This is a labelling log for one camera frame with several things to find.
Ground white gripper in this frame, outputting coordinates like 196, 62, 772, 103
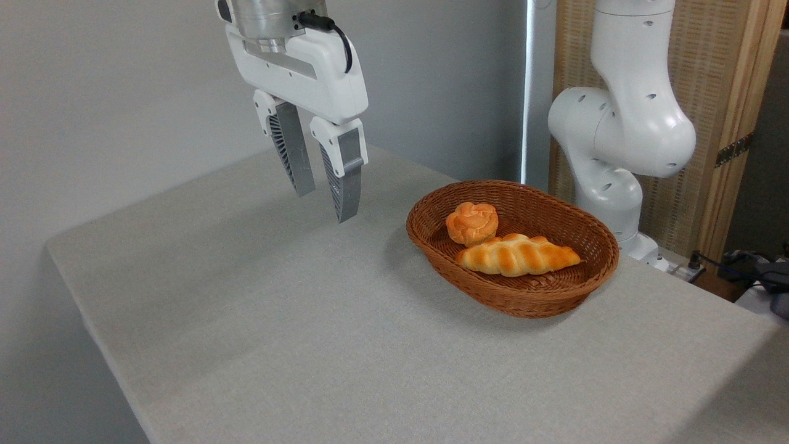
224, 23, 370, 224

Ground round orange bread roll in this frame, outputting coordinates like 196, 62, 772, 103
446, 202, 499, 248

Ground braided golden bread loaf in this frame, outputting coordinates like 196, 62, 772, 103
455, 233, 583, 277

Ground grey tablecloth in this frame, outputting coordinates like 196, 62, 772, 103
44, 144, 789, 444

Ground white vertical pole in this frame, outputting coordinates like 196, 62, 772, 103
520, 0, 537, 186

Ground brown wicker oval basket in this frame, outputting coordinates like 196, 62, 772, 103
406, 179, 620, 319

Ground white power strip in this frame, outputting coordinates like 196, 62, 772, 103
668, 261, 705, 282

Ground wooden rattan folding screen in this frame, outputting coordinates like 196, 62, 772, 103
549, 0, 774, 266

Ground dark metal screen hinge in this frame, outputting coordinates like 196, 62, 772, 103
715, 132, 754, 168

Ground dark grey bag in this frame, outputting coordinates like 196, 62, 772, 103
754, 261, 789, 320

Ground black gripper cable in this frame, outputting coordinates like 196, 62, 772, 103
295, 10, 354, 75

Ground black floor cable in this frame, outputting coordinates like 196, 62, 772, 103
687, 249, 789, 292

